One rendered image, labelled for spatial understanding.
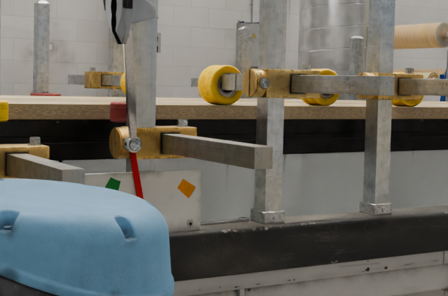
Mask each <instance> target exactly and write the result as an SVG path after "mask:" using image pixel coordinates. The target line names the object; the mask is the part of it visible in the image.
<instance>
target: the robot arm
mask: <svg viewBox="0 0 448 296"><path fill-rule="evenodd" d="M103 3H104V8H105V11H106V16H107V21H108V24H109V28H110V30H111V33H112V35H113V37H114V39H115V42H116V44H126V42H127V38H128V36H129V30H130V26H131V24H133V23H138V22H142V21H146V20H150V19H153V18H154V17H155V16H156V14H157V8H156V6H155V5H154V4H152V3H151V2H149V1H148V0H103ZM174 289H175V283H174V278H173V276H172V274H171V258H170V246H169V230H168V226H167V222H166V220H165V218H164V216H163V215H162V214H161V212H160V211H159V210H158V209H156V208H155V207H154V206H153V205H152V204H151V203H149V202H148V201H146V200H144V199H142V198H140V197H137V196H134V195H132V194H128V193H125V192H122V191H117V190H114V189H108V188H104V187H96V186H89V185H83V184H80V183H70V182H63V181H50V180H39V179H4V178H2V179H0V296H172V295H173V293H174Z"/></svg>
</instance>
